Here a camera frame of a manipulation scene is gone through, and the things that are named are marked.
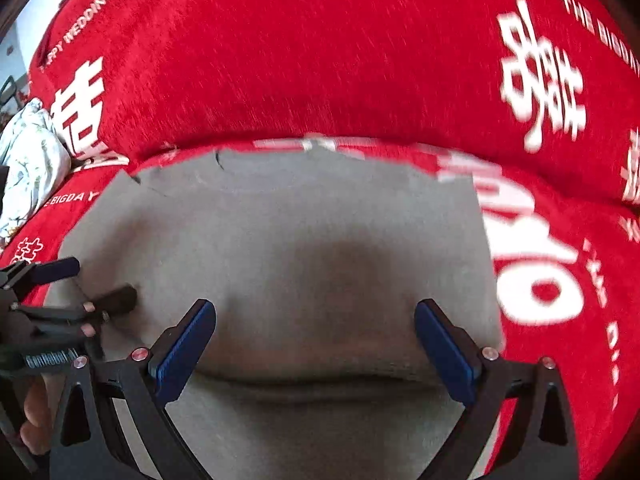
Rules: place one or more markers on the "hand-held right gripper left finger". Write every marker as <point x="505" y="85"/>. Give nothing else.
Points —
<point x="180" y="355"/>

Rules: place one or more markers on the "white floral cloth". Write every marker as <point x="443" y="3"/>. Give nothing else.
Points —
<point x="27" y="160"/>

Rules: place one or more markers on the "red printed sofa cover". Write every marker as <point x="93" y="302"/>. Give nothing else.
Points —
<point x="325" y="50"/>

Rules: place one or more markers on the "person's left hand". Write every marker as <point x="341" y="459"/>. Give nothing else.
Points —
<point x="35" y="410"/>

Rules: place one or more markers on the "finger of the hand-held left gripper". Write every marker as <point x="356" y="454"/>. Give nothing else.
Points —
<point x="55" y="268"/>
<point x="117" y="300"/>

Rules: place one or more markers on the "grey knit sweater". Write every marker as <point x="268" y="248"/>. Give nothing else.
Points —
<point x="280" y="240"/>

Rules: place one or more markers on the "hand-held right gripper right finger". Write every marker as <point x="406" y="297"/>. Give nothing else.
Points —
<point x="447" y="355"/>

